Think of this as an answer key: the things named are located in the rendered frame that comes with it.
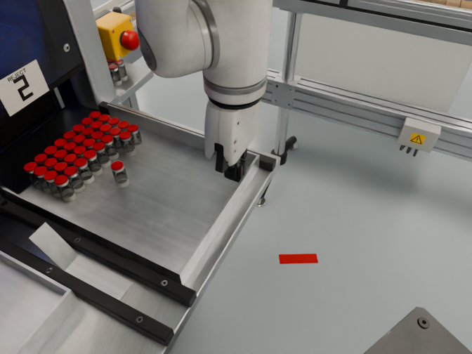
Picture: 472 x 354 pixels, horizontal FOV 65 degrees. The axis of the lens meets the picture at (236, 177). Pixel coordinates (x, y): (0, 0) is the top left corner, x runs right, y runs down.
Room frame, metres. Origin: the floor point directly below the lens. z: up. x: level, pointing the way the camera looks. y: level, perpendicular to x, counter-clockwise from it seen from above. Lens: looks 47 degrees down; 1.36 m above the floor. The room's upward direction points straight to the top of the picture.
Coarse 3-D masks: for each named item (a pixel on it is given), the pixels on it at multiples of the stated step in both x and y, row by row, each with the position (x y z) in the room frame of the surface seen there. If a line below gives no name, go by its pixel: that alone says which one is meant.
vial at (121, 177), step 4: (124, 168) 0.44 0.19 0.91; (112, 172) 0.43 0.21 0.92; (116, 172) 0.43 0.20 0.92; (120, 172) 0.43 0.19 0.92; (124, 172) 0.43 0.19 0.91; (116, 176) 0.43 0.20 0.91; (120, 176) 0.43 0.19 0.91; (124, 176) 0.43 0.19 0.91; (116, 180) 0.43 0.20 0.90; (120, 180) 0.43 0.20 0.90; (124, 180) 0.43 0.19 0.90; (128, 180) 0.44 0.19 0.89; (120, 184) 0.43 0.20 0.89; (124, 184) 0.43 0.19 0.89; (128, 184) 0.43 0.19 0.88
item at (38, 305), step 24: (0, 264) 0.28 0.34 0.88; (24, 264) 0.26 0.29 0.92; (0, 288) 0.24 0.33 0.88; (24, 288) 0.24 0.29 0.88; (48, 288) 0.24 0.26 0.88; (0, 312) 0.21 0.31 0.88; (24, 312) 0.21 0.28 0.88; (48, 312) 0.21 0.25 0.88; (0, 336) 0.17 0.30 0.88; (24, 336) 0.17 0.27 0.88; (48, 336) 0.17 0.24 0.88
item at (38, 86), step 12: (36, 60) 0.56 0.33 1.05; (24, 72) 0.54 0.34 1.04; (36, 72) 0.55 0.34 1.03; (0, 84) 0.50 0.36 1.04; (12, 84) 0.51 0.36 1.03; (24, 84) 0.53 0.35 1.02; (36, 84) 0.55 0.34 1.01; (0, 96) 0.49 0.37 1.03; (12, 96) 0.50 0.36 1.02; (36, 96) 0.54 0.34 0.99; (12, 108) 0.49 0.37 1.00
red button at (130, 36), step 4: (124, 32) 0.74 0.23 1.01; (128, 32) 0.73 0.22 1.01; (132, 32) 0.74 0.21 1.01; (136, 32) 0.75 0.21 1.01; (124, 36) 0.73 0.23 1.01; (128, 36) 0.73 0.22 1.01; (132, 36) 0.73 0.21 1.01; (136, 36) 0.74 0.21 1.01; (124, 40) 0.72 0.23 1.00; (128, 40) 0.72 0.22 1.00; (132, 40) 0.72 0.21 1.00; (136, 40) 0.73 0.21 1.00; (124, 44) 0.72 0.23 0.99; (128, 44) 0.72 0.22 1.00; (132, 44) 0.72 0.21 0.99; (136, 44) 0.73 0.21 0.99; (128, 48) 0.72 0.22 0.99; (132, 48) 0.72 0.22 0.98; (136, 48) 0.73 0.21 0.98
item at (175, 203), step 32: (160, 128) 0.57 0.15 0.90; (128, 160) 0.50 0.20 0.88; (160, 160) 0.50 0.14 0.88; (192, 160) 0.50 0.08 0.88; (256, 160) 0.46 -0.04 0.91; (32, 192) 0.42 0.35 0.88; (96, 192) 0.42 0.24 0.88; (128, 192) 0.42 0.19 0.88; (160, 192) 0.42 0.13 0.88; (192, 192) 0.42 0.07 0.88; (224, 192) 0.42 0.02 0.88; (64, 224) 0.34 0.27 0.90; (96, 224) 0.35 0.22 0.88; (128, 224) 0.35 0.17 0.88; (160, 224) 0.35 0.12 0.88; (192, 224) 0.35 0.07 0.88; (128, 256) 0.28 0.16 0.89; (160, 256) 0.29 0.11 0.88; (192, 256) 0.27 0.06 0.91
